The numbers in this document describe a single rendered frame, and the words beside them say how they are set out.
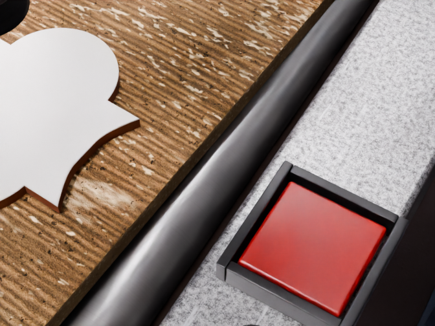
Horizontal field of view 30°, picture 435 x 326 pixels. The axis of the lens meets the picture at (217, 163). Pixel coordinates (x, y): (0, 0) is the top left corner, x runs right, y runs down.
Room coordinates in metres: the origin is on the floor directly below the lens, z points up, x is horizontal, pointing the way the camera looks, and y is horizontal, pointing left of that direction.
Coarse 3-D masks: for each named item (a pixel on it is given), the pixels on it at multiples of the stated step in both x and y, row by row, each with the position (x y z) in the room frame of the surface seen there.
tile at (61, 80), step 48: (0, 48) 0.32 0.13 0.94; (48, 48) 0.33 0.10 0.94; (96, 48) 0.33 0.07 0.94; (0, 96) 0.29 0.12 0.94; (48, 96) 0.29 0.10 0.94; (96, 96) 0.29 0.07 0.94; (0, 144) 0.25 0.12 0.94; (48, 144) 0.26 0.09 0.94; (96, 144) 0.26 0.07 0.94; (0, 192) 0.22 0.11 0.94; (48, 192) 0.22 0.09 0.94
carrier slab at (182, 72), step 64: (64, 0) 0.37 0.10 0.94; (128, 0) 0.37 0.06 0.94; (192, 0) 0.38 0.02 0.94; (256, 0) 0.38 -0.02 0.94; (320, 0) 0.38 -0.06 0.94; (128, 64) 0.32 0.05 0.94; (192, 64) 0.32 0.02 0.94; (256, 64) 0.32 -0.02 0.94; (192, 128) 0.27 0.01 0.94; (128, 192) 0.23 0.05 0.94; (0, 256) 0.19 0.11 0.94; (64, 256) 0.19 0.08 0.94; (0, 320) 0.16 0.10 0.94
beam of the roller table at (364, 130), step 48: (384, 0) 0.40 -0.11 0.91; (432, 0) 0.40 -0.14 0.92; (384, 48) 0.36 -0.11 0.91; (432, 48) 0.36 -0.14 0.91; (336, 96) 0.32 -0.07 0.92; (384, 96) 0.32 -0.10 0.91; (432, 96) 0.32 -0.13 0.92; (288, 144) 0.28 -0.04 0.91; (336, 144) 0.28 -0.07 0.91; (384, 144) 0.28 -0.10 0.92; (432, 144) 0.28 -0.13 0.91; (384, 192) 0.25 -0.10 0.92; (384, 240) 0.22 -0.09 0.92; (192, 288) 0.18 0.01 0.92
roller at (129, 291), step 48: (336, 0) 0.40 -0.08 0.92; (336, 48) 0.37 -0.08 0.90; (288, 96) 0.32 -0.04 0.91; (240, 144) 0.28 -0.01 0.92; (192, 192) 0.24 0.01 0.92; (240, 192) 0.26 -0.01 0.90; (144, 240) 0.21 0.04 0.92; (192, 240) 0.22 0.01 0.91; (96, 288) 0.18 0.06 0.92; (144, 288) 0.18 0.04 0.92
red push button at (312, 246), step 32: (288, 192) 0.24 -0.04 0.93; (288, 224) 0.22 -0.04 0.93; (320, 224) 0.22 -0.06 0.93; (352, 224) 0.22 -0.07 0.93; (256, 256) 0.20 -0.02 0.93; (288, 256) 0.20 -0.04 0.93; (320, 256) 0.20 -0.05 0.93; (352, 256) 0.20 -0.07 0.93; (288, 288) 0.18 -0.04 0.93; (320, 288) 0.18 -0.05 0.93; (352, 288) 0.18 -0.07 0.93
